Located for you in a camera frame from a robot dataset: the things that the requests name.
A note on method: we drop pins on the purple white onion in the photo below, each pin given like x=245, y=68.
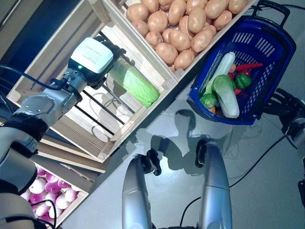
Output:
x=51, y=197
x=43, y=210
x=71, y=194
x=53, y=212
x=40, y=171
x=38, y=186
x=62, y=200
x=52, y=177
x=63, y=184

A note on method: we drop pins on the green bell pepper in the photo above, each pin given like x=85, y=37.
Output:
x=243, y=80

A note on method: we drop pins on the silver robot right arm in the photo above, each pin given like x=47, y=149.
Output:
x=299, y=140

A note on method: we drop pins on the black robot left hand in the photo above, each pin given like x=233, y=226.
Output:
x=91, y=55

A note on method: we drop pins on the long red chili pepper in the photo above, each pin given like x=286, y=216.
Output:
x=249, y=66

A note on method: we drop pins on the silver robot right leg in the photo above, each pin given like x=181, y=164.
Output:
x=214, y=181

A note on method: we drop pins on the wooden slatted cabbage crate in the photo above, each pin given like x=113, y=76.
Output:
x=59, y=43

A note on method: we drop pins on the silver robot leg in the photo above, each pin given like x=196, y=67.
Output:
x=135, y=190
x=214, y=181

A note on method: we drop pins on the silver robot left leg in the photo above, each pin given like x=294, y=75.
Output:
x=135, y=190

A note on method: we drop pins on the wooden onion crate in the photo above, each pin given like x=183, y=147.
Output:
x=74, y=207

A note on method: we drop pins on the napa cabbage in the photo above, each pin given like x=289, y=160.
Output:
x=224, y=65
x=226, y=97
x=140, y=88

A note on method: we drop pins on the brown potato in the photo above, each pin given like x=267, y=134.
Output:
x=153, y=38
x=215, y=8
x=222, y=20
x=137, y=12
x=166, y=50
x=157, y=21
x=196, y=19
x=140, y=27
x=184, y=59
x=179, y=39
x=176, y=9
x=237, y=4
x=202, y=40

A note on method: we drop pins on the round green cabbage head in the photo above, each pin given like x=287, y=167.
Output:
x=207, y=100

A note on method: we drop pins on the wooden potato crate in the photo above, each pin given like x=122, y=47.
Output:
x=164, y=69

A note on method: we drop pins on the small red pepper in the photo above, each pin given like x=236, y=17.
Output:
x=231, y=76

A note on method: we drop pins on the blue plastic shopping basket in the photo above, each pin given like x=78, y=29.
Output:
x=269, y=78

